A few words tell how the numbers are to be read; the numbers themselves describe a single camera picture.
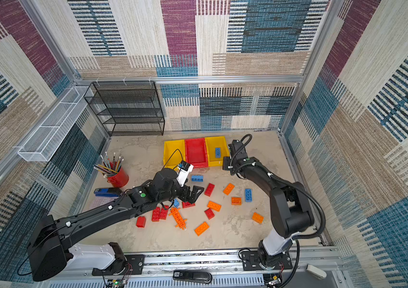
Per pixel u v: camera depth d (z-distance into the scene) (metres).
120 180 0.94
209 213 0.85
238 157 0.72
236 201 0.90
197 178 0.97
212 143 1.12
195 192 0.68
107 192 0.89
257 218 0.85
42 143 0.71
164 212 0.85
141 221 0.84
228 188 0.95
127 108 1.09
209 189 0.91
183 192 0.67
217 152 1.08
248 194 0.91
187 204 0.89
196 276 0.66
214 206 0.89
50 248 0.39
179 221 0.83
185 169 0.66
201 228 0.82
